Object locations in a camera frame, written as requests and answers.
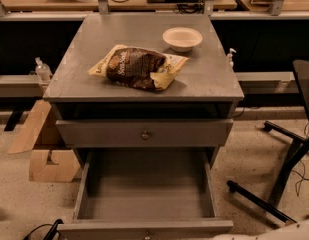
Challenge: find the grey drawer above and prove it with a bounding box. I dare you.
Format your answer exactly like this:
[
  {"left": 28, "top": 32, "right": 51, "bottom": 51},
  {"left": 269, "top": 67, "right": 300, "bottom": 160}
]
[
  {"left": 56, "top": 119, "right": 233, "bottom": 148},
  {"left": 58, "top": 148, "right": 233, "bottom": 240}
]

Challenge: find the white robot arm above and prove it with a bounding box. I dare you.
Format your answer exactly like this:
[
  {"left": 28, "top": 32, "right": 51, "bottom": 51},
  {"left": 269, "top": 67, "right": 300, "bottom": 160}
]
[{"left": 211, "top": 219, "right": 309, "bottom": 240}]

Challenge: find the grey drawer cabinet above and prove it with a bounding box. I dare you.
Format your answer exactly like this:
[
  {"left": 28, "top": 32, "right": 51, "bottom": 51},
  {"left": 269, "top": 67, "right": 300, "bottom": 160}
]
[{"left": 44, "top": 13, "right": 243, "bottom": 161}]

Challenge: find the grey top drawer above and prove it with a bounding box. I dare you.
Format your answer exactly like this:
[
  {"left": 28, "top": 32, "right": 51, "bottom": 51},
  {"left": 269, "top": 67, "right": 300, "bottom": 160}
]
[{"left": 56, "top": 119, "right": 233, "bottom": 148}]

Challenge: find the brown yellow chip bag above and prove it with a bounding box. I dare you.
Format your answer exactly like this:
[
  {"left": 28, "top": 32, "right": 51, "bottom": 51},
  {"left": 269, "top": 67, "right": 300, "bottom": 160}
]
[{"left": 88, "top": 45, "right": 188, "bottom": 91}]

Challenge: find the white paper bowl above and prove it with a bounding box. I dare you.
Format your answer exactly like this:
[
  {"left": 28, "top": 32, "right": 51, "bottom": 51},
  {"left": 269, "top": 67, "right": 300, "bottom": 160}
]
[{"left": 162, "top": 27, "right": 203, "bottom": 52}]

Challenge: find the small pump bottle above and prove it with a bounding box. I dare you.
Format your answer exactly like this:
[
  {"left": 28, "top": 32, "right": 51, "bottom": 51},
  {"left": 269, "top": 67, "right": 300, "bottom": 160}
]
[{"left": 227, "top": 48, "right": 236, "bottom": 67}]

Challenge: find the cardboard box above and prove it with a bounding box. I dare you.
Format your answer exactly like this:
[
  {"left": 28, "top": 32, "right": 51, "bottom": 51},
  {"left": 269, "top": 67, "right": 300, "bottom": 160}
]
[{"left": 8, "top": 100, "right": 81, "bottom": 183}]

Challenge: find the clear plastic bottle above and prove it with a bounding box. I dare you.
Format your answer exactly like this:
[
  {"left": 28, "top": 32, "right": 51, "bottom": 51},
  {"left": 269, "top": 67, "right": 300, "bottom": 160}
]
[{"left": 35, "top": 57, "right": 52, "bottom": 83}]

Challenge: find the wooden back table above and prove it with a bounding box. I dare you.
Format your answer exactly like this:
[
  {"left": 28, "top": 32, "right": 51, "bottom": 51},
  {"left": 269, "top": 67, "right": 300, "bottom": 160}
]
[{"left": 0, "top": 0, "right": 177, "bottom": 12}]

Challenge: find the black stand with legs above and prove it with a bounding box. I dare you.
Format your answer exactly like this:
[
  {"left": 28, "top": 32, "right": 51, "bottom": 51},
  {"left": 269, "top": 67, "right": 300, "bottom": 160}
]
[{"left": 227, "top": 60, "right": 309, "bottom": 224}]

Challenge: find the black cable on floor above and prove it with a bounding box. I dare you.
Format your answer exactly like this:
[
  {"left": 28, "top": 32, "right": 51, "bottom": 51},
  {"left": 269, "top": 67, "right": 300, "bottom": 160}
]
[{"left": 22, "top": 218, "right": 65, "bottom": 240}]

